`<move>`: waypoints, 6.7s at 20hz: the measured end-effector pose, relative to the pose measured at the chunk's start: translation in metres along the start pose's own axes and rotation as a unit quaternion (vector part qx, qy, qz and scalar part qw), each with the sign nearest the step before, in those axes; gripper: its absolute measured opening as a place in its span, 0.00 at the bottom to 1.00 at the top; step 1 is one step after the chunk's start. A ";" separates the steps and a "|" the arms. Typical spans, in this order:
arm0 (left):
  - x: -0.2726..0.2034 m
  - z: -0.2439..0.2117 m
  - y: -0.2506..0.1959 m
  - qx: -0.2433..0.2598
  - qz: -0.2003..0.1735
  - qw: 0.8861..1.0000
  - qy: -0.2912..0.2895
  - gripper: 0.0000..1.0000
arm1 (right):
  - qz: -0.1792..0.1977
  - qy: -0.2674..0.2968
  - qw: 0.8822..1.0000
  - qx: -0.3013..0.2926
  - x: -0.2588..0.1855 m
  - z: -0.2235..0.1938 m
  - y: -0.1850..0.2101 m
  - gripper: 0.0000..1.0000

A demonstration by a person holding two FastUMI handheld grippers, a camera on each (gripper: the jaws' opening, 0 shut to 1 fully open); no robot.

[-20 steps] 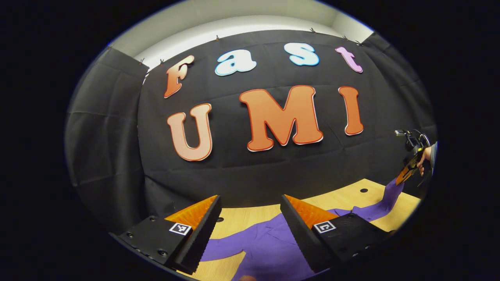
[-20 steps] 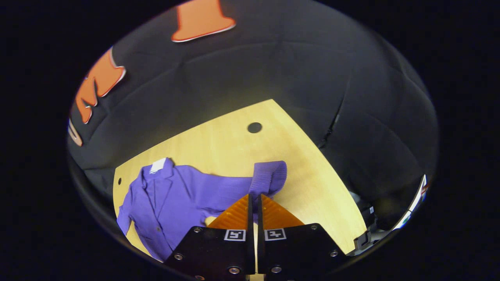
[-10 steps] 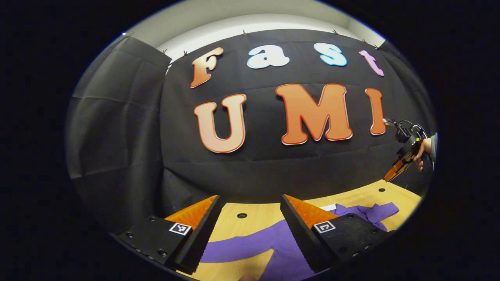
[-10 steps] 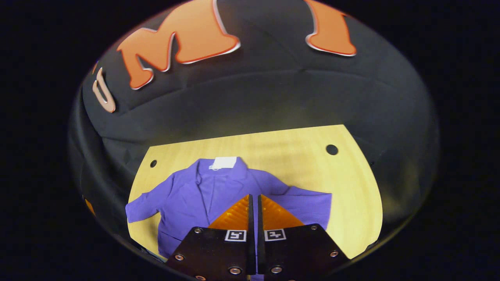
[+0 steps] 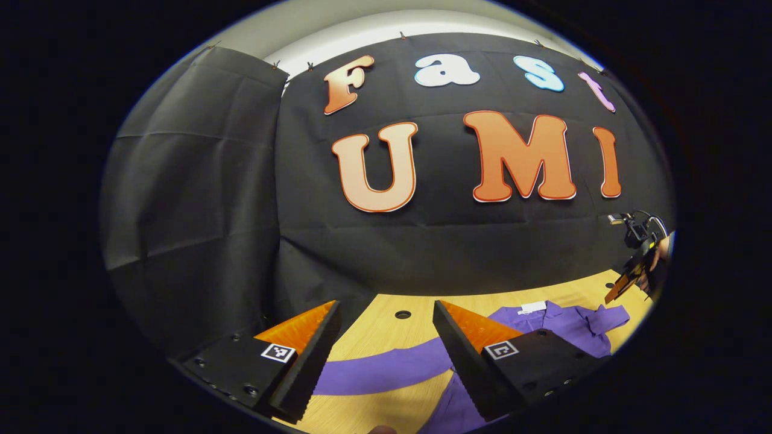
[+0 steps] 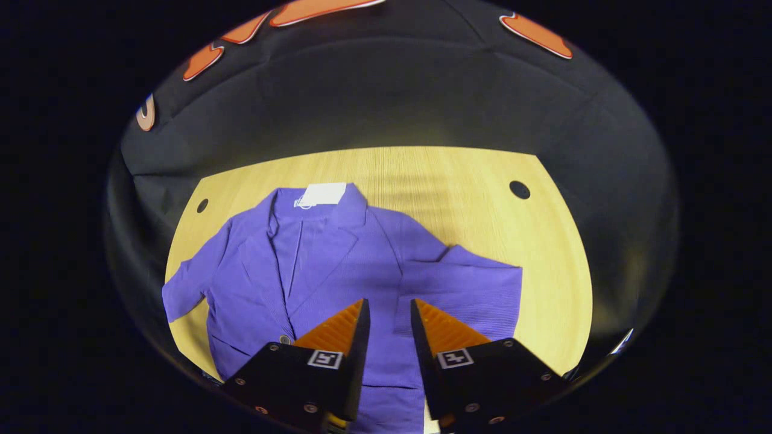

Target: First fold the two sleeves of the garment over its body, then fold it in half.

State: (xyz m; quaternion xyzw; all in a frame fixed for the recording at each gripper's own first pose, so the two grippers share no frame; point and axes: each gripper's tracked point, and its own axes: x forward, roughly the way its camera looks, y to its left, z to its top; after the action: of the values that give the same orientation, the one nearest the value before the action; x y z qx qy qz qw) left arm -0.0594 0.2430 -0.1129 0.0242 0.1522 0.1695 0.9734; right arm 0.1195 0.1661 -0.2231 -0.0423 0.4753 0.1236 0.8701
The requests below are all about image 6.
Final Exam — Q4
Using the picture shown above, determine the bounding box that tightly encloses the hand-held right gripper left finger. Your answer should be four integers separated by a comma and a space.
222, 298, 371, 432

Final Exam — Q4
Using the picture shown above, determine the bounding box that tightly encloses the purple short-sleeved shirt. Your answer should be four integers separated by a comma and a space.
162, 183, 524, 434

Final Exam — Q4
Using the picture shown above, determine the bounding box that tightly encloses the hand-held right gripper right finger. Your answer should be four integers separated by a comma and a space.
410, 298, 568, 429

